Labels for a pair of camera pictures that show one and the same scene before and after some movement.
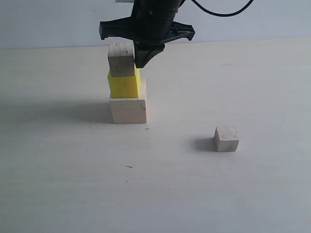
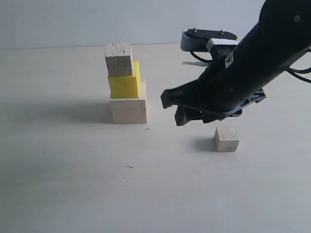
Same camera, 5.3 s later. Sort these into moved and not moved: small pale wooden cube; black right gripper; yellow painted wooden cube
Moved: black right gripper
Not moved: small pale wooden cube; yellow painted wooden cube
